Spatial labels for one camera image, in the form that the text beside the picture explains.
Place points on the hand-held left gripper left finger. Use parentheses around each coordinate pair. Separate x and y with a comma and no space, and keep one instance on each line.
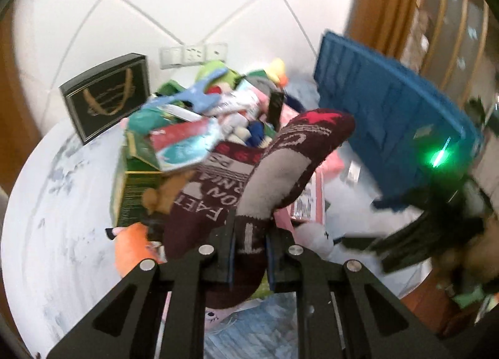
(224,265)

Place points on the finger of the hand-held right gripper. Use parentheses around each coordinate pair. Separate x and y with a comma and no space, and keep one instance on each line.
(421,197)
(405,247)

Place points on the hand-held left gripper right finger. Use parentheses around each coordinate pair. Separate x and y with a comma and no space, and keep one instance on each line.
(278,265)

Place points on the maroon patterned sock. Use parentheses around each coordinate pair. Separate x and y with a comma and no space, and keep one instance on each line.
(273,179)

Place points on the blue plastic crate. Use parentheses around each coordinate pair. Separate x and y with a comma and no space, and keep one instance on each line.
(382,109)

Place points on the white plush toy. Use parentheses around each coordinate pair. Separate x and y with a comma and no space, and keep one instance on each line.
(314,240)

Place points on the pink barcode box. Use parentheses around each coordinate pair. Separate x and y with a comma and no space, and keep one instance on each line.
(308,199)

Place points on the orange plush toy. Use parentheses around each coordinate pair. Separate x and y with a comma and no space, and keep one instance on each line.
(134,249)

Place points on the brown plush bear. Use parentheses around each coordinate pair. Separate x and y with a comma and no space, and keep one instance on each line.
(163,195)

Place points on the green gold box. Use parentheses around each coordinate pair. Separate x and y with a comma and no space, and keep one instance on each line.
(132,195)

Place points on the red teal white box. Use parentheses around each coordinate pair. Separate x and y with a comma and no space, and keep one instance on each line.
(183,144)

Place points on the dark bottle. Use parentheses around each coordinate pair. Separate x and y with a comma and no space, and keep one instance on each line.
(275,109)

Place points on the teal green cloth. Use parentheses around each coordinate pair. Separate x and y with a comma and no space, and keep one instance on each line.
(146,121)

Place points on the light blue plush toy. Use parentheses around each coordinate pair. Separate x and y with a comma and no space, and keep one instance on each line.
(195,95)

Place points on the yellow plush toy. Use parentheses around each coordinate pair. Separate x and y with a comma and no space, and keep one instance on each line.
(276,70)

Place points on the green plush frog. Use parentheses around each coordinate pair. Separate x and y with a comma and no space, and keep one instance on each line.
(214,70)

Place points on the wooden glass cabinet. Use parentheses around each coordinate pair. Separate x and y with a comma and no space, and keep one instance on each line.
(390,0)

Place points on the black gift bag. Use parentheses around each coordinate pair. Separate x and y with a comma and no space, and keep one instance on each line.
(105,97)

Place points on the white five-hole wall socket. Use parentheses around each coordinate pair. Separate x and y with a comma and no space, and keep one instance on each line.
(193,54)

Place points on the white wall socket plate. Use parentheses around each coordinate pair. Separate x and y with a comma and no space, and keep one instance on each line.
(216,51)

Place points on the wooden door frame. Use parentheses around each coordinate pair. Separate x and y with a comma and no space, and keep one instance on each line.
(15,101)

